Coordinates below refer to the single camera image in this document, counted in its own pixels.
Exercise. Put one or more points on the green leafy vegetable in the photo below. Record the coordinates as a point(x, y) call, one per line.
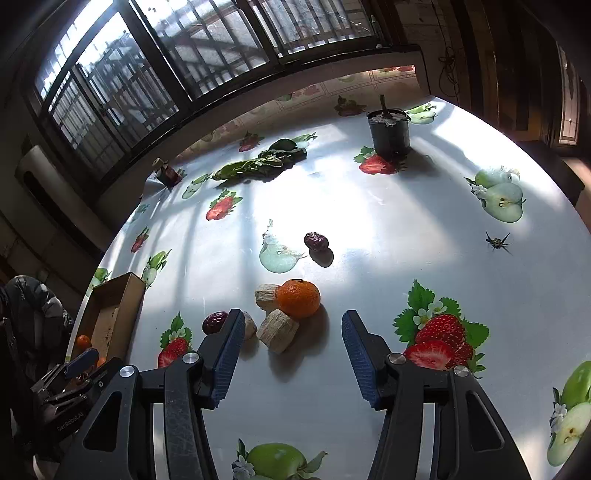
point(258, 165)

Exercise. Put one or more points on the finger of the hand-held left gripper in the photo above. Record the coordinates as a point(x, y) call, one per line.
point(81, 362)

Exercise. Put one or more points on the white wall-mounted box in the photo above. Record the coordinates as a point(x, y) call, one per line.
point(51, 189)

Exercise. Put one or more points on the medium red date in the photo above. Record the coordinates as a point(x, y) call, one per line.
point(213, 323)

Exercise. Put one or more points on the orange tangerine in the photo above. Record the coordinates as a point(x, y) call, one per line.
point(83, 342)
point(298, 299)

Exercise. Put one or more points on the dark-framed window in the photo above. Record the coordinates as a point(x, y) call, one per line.
point(184, 60)

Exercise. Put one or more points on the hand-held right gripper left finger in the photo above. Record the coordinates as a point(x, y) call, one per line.
point(228, 355)

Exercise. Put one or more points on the beige sugarcane piece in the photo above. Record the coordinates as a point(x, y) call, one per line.
point(268, 296)
point(250, 325)
point(277, 334)

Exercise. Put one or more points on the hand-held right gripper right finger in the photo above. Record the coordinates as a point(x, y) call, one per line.
point(362, 360)

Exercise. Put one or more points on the black wasp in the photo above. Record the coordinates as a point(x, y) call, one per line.
point(497, 242)

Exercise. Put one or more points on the small red date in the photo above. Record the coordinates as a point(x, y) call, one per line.
point(316, 241)

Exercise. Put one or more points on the fruit-printed tablecloth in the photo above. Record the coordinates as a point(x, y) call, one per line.
point(392, 221)

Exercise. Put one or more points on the wooden door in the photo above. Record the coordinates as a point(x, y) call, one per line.
point(569, 97)

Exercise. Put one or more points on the small dark bottle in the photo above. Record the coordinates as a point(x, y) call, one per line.
point(167, 175)

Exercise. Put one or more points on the brown cardboard box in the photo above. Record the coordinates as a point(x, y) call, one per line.
point(115, 314)

